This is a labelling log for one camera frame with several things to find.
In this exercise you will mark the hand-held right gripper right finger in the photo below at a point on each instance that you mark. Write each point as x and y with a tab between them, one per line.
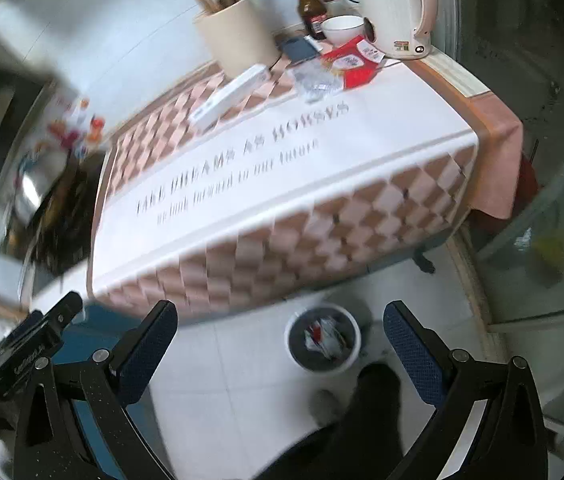
414	355

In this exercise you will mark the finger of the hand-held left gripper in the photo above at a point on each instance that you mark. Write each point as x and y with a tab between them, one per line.
67	310

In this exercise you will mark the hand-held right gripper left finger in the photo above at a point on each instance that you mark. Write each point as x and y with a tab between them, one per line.
144	355

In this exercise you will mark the white trash bin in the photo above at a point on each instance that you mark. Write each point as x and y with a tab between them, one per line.
296	347

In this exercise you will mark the black induction cooktop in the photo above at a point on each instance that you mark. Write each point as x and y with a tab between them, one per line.
61	255

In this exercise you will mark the black table foot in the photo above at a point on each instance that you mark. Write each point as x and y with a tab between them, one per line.
424	262

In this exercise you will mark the person's black trouser leg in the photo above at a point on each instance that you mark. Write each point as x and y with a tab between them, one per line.
352	435

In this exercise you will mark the blurred yellow object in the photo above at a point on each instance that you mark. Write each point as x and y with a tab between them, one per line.
551	252

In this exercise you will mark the pink cloth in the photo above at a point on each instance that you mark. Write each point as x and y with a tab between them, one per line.
497	160

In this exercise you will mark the checkered printed tablecloth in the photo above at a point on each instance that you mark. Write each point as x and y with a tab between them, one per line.
272	170

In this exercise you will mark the long white box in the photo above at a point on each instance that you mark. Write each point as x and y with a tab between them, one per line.
229	96

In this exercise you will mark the clear plastic bag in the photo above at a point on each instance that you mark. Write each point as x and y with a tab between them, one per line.
317	82

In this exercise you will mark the red plastic bag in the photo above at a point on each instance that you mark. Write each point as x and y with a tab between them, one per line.
357	65

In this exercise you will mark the glass sliding door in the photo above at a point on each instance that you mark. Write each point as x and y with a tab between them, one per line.
537	85

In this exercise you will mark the cream utensil holder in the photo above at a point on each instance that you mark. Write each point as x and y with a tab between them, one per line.
239	35

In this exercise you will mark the dark smartphone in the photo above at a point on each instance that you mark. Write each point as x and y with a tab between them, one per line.
302	49

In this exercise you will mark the white bowl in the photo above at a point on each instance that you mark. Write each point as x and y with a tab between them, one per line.
343	29

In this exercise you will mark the white and pink kettle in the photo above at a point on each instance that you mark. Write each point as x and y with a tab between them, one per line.
392	10

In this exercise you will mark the brown sauce bottle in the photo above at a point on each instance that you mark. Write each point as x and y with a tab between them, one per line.
309	7

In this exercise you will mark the colourful wall stickers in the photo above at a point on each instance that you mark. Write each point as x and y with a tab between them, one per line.
79	120

